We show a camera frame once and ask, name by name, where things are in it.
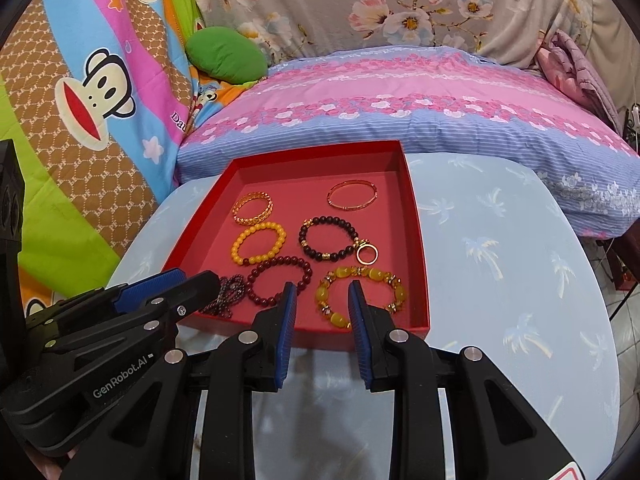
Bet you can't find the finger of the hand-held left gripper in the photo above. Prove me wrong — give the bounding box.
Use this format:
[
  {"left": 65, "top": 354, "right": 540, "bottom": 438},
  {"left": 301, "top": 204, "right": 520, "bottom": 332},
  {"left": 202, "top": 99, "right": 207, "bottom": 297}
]
[
  {"left": 44, "top": 271, "right": 222, "bottom": 354},
  {"left": 27, "top": 268, "right": 187, "bottom": 332}
]

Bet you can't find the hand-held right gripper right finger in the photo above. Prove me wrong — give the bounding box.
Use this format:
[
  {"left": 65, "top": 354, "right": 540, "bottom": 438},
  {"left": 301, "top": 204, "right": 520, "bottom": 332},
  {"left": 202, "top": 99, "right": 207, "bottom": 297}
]
[{"left": 347, "top": 280, "right": 576, "bottom": 480}]

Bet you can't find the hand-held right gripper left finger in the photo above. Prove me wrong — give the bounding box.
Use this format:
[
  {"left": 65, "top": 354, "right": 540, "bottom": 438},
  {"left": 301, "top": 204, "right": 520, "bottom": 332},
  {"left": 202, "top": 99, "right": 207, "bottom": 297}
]
[{"left": 107, "top": 281, "right": 298, "bottom": 480}]

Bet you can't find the dark garnet small-bead bracelet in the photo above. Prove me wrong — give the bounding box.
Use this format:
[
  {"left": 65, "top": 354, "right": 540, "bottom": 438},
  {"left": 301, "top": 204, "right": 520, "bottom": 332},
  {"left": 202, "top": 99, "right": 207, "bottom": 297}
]
[{"left": 201, "top": 275, "right": 246, "bottom": 318}]

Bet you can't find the dark red bead bracelet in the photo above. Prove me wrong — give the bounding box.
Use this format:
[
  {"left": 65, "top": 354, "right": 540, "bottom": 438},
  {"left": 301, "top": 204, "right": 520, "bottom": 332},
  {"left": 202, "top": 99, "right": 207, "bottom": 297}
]
[{"left": 245, "top": 255, "right": 314, "bottom": 307}]

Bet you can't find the clear yellow stone bracelet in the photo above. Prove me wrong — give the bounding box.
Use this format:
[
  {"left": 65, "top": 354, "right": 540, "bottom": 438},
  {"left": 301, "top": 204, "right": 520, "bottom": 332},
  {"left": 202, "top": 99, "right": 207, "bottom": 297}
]
[{"left": 314, "top": 265, "right": 409, "bottom": 330}]

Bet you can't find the yellow bead bracelet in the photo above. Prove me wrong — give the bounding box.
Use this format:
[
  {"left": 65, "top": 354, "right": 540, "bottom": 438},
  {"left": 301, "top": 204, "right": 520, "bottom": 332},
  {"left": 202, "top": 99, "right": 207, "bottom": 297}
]
[{"left": 231, "top": 221, "right": 287, "bottom": 267}]

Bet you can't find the gold woven cuff bangle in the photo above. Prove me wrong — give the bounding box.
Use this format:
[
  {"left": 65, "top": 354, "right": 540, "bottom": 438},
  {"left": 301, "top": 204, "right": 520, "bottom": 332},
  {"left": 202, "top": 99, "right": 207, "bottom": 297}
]
[{"left": 232, "top": 195, "right": 275, "bottom": 227}]

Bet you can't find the black bead bracelet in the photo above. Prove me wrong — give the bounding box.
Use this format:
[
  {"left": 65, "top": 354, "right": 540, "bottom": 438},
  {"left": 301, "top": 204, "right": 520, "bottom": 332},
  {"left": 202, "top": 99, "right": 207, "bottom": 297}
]
[{"left": 299, "top": 215, "right": 360, "bottom": 263}]

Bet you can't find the red cardboard box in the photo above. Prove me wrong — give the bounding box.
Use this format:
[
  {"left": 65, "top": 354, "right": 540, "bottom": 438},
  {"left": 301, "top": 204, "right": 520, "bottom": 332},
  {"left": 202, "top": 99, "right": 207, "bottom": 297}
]
[{"left": 162, "top": 140, "right": 432, "bottom": 342}]

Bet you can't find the rose gold bangle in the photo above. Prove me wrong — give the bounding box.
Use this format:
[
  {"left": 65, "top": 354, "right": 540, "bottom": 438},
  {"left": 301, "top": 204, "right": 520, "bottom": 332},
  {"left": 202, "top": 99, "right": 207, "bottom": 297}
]
[{"left": 327, "top": 178, "right": 377, "bottom": 211}]

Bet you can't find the cartoon monkey blanket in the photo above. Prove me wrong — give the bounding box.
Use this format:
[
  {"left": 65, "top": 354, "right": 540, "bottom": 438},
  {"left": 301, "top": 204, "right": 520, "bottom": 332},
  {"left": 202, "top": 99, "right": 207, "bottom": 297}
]
[{"left": 0, "top": 0, "right": 251, "bottom": 341}]

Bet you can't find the light blue palm-print tablecloth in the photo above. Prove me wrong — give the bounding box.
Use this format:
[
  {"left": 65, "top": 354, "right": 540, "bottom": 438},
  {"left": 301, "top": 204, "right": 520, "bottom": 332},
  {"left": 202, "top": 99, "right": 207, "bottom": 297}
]
[{"left": 107, "top": 152, "right": 624, "bottom": 480}]

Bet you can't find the pink blue floral pillow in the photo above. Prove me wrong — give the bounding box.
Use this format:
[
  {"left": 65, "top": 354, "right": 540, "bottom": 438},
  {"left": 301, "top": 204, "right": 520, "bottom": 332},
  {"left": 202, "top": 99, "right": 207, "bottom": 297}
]
[{"left": 176, "top": 46, "right": 640, "bottom": 240}]

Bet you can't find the green pillow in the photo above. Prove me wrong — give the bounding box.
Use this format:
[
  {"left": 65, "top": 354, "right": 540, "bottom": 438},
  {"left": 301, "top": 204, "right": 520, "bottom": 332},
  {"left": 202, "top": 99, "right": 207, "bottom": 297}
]
[{"left": 186, "top": 26, "right": 269, "bottom": 85}]

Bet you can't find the dark wooden furniture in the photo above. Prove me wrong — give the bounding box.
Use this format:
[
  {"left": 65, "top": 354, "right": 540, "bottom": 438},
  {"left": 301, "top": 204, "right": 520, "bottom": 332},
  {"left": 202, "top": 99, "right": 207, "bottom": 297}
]
[{"left": 612, "top": 237, "right": 640, "bottom": 292}]

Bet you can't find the grey floral blanket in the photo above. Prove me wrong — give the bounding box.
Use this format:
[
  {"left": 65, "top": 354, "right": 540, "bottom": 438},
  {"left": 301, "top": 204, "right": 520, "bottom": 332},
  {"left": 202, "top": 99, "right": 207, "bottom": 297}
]
[{"left": 192, "top": 0, "right": 633, "bottom": 111}]

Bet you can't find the pink purple folded cloth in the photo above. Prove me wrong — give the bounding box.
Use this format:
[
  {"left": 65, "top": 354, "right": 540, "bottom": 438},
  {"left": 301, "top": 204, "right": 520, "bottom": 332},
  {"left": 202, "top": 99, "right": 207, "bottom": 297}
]
[{"left": 537, "top": 30, "right": 624, "bottom": 122}]

